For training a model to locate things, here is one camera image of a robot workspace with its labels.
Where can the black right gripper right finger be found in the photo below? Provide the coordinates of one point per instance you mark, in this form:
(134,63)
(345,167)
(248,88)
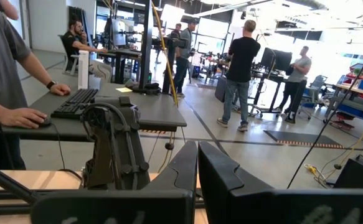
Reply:
(262,207)

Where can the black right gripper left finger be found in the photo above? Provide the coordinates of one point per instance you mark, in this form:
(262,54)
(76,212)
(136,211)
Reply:
(122,207)

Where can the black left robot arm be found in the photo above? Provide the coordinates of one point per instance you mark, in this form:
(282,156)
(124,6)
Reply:
(115,146)

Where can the dark mat with hazard stripe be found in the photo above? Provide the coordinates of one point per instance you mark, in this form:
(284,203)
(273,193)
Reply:
(299,138)

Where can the black box on floor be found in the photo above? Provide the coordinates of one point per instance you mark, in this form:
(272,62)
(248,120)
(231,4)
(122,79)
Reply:
(358,174)

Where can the grey desk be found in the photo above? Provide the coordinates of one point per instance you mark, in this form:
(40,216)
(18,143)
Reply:
(156,109)

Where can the black computer keyboard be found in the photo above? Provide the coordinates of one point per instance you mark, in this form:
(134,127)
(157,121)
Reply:
(75,102)

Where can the black computer mouse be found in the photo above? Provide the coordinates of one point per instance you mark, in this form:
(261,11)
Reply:
(43,122)

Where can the yellow sticky note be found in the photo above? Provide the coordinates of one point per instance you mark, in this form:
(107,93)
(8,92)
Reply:
(124,90)

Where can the grey office chair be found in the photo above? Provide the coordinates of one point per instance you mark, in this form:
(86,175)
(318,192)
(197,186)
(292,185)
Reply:
(313,93)

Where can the person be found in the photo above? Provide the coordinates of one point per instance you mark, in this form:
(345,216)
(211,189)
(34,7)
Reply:
(240,62)
(184,53)
(0,62)
(296,81)
(175,31)
(73,43)

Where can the white upright box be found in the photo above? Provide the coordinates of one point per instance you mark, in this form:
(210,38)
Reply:
(83,70)

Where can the dark double monitor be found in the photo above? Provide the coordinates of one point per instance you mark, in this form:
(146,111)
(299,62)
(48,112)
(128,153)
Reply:
(277,59)

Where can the black standing desk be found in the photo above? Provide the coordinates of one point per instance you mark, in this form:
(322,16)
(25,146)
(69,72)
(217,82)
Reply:
(122,54)

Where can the black monitor stand pole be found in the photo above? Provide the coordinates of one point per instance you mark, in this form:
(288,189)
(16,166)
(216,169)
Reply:
(146,46)

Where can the grey computer monitor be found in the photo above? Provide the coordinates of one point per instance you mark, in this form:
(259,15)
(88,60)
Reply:
(119,32)

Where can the black metal table frame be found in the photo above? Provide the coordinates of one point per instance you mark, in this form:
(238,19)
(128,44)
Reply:
(7,185)

